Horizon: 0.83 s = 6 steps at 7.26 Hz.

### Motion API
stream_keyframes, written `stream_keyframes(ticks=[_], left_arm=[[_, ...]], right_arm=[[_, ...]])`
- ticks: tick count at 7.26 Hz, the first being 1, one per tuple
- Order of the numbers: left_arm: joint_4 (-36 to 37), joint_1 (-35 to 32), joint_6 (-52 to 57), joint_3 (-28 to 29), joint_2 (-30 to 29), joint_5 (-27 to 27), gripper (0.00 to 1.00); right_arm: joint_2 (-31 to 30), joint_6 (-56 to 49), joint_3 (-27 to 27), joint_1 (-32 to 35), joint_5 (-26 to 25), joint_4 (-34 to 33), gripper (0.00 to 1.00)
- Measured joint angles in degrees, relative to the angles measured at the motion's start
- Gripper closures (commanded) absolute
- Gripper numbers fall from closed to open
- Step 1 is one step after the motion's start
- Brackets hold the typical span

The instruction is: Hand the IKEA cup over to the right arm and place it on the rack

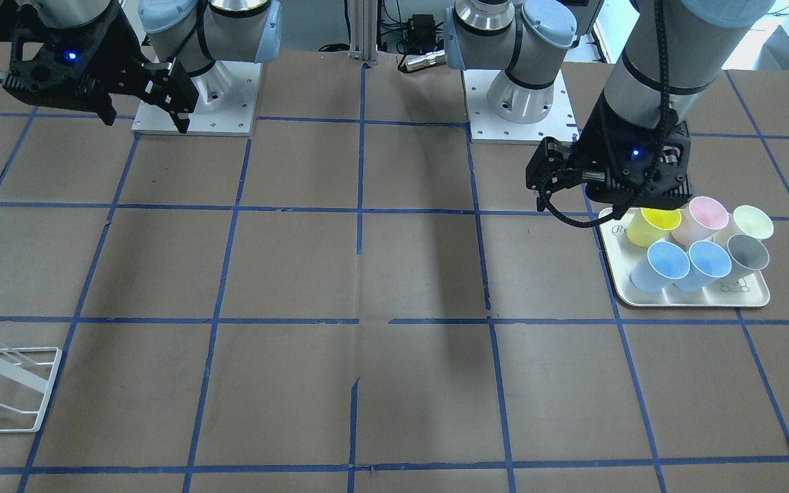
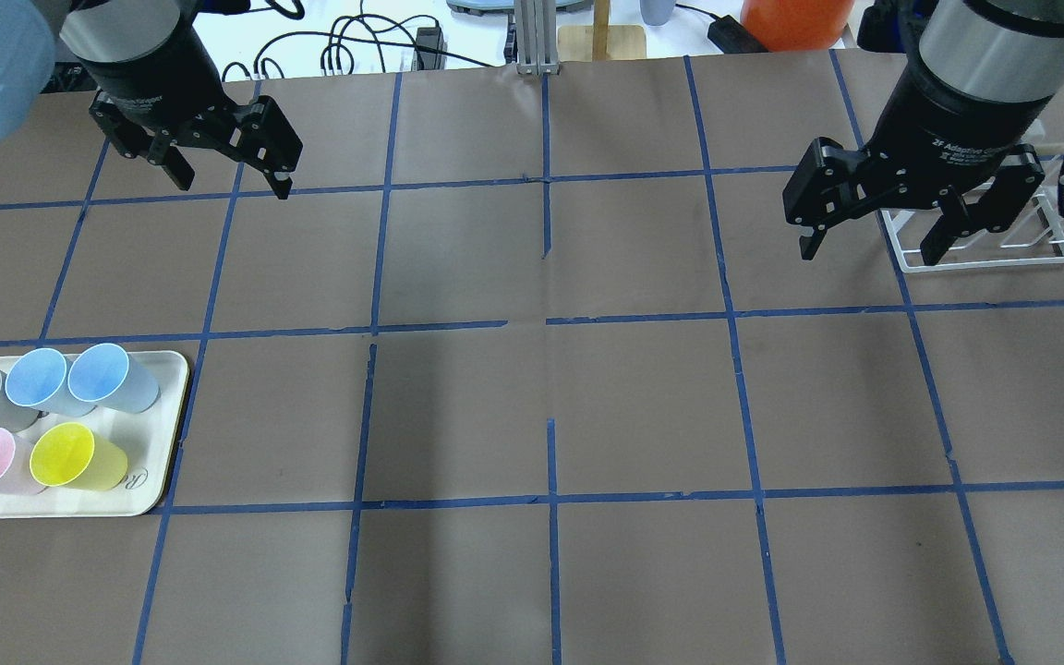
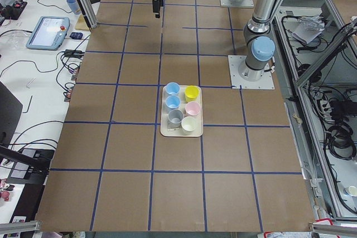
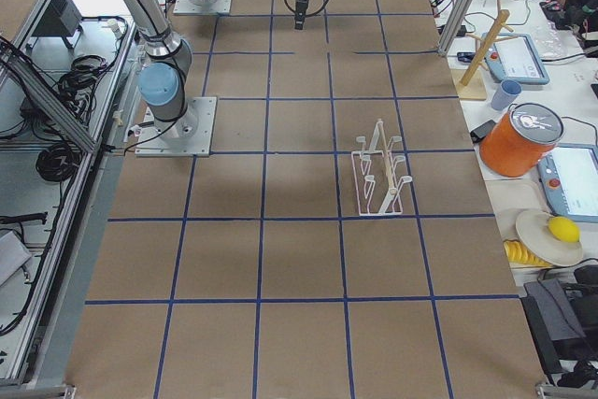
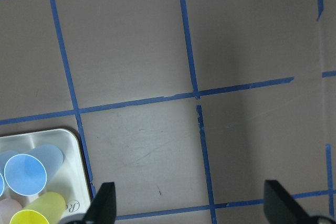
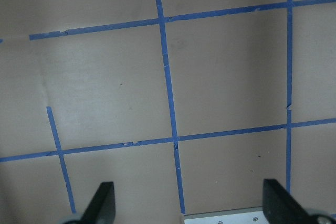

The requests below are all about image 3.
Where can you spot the cream white cup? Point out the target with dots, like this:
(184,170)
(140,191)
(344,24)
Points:
(188,125)

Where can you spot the teach pendant tablet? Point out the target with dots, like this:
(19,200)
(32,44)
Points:
(49,33)

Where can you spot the grey plastic cup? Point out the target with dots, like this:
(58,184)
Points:
(175,118)

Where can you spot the cream plastic tray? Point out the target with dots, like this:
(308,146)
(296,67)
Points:
(177,132)

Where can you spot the blue cup on side table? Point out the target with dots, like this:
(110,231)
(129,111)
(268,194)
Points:
(74,7)

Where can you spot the yellow plastic cup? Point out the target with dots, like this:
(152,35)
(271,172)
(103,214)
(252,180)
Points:
(191,93)

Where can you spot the light blue cup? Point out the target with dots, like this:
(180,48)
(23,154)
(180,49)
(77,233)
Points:
(172,102)
(172,88)

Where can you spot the crumpled white paper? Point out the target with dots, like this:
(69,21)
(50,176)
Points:
(308,28)

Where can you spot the pink plastic cup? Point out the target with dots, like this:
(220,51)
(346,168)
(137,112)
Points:
(192,108)

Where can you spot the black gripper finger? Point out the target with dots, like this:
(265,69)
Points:
(160,4)
(155,6)

